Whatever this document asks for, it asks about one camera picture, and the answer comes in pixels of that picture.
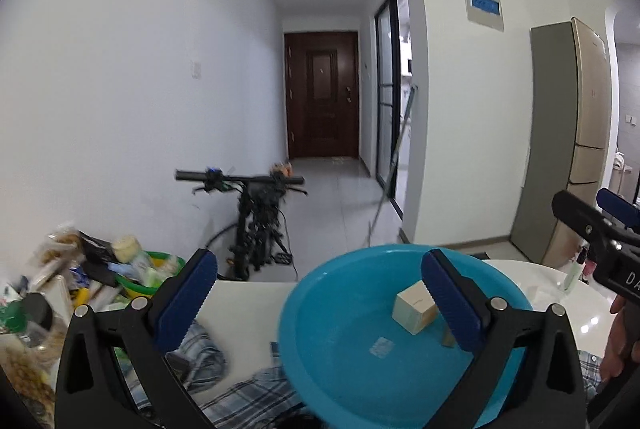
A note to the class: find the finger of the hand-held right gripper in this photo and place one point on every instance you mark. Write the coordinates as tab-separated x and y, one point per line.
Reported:
617	206
575	209

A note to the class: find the orange bag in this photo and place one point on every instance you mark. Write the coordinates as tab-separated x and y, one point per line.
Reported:
281	169

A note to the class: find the jar with black lid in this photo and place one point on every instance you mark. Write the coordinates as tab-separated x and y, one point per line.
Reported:
37	316

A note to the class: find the pile of snack packets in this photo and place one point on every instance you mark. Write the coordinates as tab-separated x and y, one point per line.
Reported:
30	374

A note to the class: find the green pump bottle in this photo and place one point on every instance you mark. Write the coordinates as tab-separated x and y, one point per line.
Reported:
571	276

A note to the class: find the person's right hand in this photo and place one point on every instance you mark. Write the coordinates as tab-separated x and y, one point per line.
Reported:
620	339

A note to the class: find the plaid cloth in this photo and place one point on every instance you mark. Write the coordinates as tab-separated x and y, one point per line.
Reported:
250	394

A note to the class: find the dark wooden door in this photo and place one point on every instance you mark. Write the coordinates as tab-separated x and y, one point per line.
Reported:
322	99

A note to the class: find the white desktop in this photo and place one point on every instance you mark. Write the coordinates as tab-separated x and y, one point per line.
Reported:
250	309

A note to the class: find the small red box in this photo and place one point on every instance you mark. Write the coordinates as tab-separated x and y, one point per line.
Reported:
590	266

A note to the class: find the mop pole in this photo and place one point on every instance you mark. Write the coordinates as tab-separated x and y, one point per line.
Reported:
395	154

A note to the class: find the black folding bicycle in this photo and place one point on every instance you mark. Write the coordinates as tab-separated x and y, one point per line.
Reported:
260	219

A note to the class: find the beige cardboard box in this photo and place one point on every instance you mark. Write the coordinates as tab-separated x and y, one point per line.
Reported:
412	309

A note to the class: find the yellow bin green rim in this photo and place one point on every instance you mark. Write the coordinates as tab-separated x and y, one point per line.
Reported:
132	290

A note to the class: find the gold refrigerator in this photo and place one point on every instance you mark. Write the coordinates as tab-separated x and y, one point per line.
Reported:
555	134

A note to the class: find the blue plastic basin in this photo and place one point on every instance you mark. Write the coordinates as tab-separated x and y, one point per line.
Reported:
350	334

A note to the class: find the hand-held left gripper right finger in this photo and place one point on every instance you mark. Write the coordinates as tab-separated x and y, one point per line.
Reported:
450	304

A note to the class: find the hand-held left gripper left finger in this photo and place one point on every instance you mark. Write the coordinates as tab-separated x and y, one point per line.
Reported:
185	304

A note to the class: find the black framed glass door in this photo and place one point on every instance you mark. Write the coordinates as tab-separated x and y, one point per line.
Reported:
387	84

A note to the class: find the small tan box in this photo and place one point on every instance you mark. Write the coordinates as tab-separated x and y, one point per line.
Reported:
446	338

